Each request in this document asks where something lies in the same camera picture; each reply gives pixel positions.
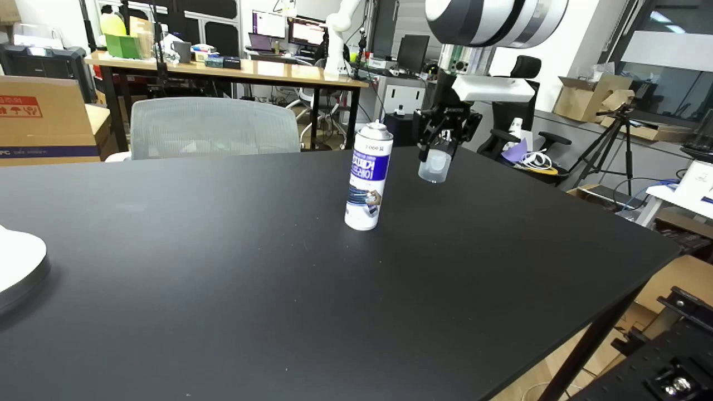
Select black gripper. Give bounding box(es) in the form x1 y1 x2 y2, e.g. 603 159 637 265
415 69 485 164

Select translucent white spray lid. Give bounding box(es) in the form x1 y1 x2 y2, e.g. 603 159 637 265
416 145 454 186

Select white blue spray can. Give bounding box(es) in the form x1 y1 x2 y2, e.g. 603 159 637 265
344 120 397 233

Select grey file cabinet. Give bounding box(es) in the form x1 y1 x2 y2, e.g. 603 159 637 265
379 70 433 120

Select small white bottle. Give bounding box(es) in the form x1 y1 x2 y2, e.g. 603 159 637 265
506 115 534 152

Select black office chair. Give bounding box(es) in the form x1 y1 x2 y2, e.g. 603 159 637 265
510 54 544 79

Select open cardboard box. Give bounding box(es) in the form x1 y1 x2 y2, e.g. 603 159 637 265
553 70 637 125

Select computer monitor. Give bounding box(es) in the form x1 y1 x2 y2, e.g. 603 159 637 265
248 9 330 58

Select wooden desk black legs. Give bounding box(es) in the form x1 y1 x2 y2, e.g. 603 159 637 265
92 50 373 152

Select grey mesh office chair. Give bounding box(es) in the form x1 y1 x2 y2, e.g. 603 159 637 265
127 95 304 163

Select white side table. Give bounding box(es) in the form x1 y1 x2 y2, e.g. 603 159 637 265
636 156 713 228

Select black table leg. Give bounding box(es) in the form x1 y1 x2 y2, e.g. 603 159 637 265
536 289 641 401

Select green storage box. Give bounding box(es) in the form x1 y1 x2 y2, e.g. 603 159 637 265
101 11 145 60

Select large brown cardboard box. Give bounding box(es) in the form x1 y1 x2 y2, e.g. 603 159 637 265
0 73 112 167

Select black camera tripod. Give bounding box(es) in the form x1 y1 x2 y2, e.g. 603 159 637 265
566 100 641 196

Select black slotted metal frame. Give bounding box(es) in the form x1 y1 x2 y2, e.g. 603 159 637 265
568 283 713 401

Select white round base plate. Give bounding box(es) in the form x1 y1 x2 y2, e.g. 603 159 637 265
0 222 52 318

